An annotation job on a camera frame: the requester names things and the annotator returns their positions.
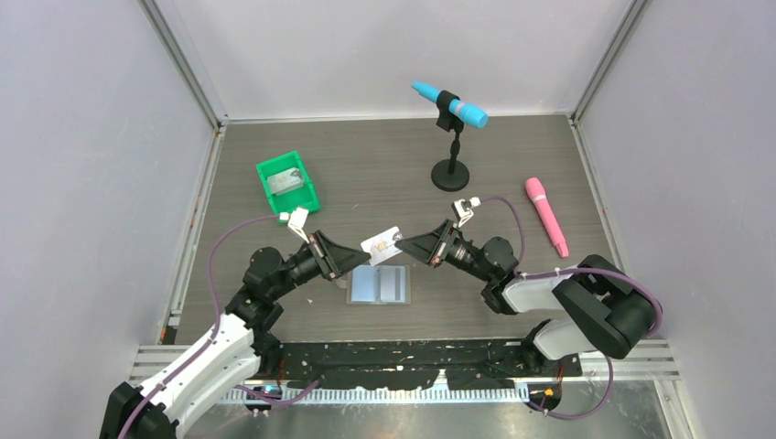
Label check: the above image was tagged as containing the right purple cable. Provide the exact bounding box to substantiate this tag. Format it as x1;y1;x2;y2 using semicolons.
479;195;664;422

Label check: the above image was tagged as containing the green plastic bin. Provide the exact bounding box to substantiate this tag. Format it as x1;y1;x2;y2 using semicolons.
255;150;321;215

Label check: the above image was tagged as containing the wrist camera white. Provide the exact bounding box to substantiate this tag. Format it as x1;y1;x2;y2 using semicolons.
451;197;481;228
278;207;309;243

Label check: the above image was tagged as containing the aluminium frame rail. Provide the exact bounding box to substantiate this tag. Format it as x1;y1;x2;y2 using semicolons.
130;340;680;405

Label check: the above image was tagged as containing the purple cable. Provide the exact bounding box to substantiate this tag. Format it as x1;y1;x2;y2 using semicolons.
118;215;322;439
479;195;664;422

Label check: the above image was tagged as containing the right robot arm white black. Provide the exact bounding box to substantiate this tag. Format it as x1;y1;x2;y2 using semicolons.
395;219;663;376

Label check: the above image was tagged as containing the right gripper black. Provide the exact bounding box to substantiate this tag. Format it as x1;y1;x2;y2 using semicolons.
396;219;495;284

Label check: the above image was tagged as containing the silver VIP card stack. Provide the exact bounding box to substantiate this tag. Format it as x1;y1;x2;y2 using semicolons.
266;167;306;196

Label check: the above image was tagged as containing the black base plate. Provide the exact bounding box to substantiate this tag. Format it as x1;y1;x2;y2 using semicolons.
255;339;582;391

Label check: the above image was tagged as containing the grey leather card holder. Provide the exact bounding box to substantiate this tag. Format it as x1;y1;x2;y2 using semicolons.
335;265;411;305

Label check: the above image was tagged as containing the pink toy microphone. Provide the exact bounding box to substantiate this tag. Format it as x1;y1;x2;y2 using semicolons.
525;177;570;258

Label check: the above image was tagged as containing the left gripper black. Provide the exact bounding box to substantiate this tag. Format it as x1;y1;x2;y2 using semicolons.
269;230;370;300

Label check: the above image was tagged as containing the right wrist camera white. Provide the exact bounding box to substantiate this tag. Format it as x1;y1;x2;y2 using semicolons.
451;197;481;228

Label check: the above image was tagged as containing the black microphone stand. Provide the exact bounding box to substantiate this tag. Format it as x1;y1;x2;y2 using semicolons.
431;90;469;192

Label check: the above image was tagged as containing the blue toy microphone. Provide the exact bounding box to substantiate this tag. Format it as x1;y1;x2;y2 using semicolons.
412;81;489;132

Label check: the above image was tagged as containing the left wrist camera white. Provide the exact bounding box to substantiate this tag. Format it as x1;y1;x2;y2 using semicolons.
278;207;309;243

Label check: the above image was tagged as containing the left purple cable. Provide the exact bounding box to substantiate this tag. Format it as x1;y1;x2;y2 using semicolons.
118;215;322;439

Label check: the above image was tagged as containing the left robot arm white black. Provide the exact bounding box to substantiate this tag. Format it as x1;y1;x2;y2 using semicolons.
99;230;371;438

